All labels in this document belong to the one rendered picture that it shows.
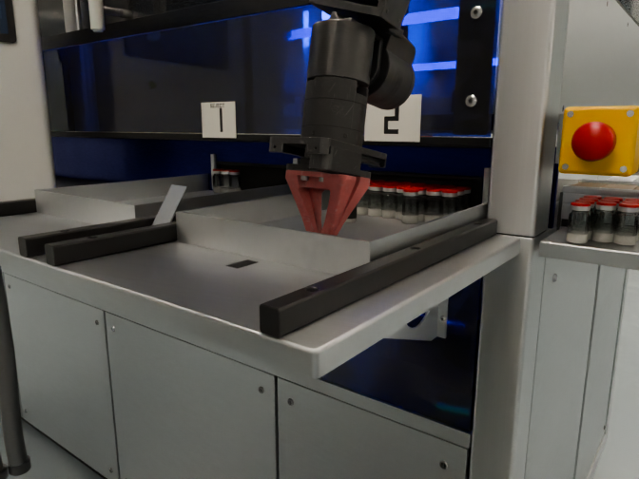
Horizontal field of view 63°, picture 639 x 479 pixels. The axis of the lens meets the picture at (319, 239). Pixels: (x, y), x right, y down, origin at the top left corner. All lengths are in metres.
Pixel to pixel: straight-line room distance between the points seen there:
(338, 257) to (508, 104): 0.30
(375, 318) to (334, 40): 0.24
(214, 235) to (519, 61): 0.39
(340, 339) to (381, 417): 0.51
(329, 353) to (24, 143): 1.01
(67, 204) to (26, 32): 0.53
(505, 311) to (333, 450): 0.40
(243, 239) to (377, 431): 0.43
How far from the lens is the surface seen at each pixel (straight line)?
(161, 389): 1.25
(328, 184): 0.46
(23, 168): 1.25
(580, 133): 0.61
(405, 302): 0.41
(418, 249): 0.49
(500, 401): 0.74
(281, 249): 0.51
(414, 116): 0.71
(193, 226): 0.60
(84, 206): 0.79
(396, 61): 0.54
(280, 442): 1.02
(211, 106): 0.95
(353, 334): 0.35
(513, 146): 0.66
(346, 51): 0.47
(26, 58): 1.26
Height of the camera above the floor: 1.01
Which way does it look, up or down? 12 degrees down
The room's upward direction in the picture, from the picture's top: straight up
